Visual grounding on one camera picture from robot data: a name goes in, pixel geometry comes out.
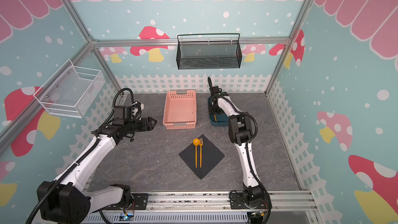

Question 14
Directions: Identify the orange plastic spoon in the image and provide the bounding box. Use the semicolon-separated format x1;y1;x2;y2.
193;138;200;168

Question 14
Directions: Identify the orange plastic fork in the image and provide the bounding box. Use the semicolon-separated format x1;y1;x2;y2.
199;138;204;168

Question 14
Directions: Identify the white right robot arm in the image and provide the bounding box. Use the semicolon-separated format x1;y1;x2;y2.
209;92;272;209

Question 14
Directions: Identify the black paper napkin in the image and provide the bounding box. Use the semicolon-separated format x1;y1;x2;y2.
179;134;224;179

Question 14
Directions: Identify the teal plastic tub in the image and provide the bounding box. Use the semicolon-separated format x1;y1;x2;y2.
209;109;229;127

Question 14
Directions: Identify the pink perforated plastic basket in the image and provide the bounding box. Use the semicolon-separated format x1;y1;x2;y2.
163;90;197;130

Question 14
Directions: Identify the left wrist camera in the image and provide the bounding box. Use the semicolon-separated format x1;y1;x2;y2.
114;101;144;121

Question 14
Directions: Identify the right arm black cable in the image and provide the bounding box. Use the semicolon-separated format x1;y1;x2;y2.
207;76;273;224

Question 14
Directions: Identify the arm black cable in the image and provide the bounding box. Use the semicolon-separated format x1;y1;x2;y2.
207;76;273;224
25;88;135;224

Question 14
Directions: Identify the black wire wall basket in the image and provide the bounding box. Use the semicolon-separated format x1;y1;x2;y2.
176;33;243;69

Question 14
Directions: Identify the white wire wall basket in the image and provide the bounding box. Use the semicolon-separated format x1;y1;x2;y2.
33;60;105;118

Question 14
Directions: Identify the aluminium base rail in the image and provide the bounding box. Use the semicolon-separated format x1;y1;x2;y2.
83;190;322;224

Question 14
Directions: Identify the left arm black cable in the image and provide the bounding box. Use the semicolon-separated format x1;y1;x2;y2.
25;88;135;224

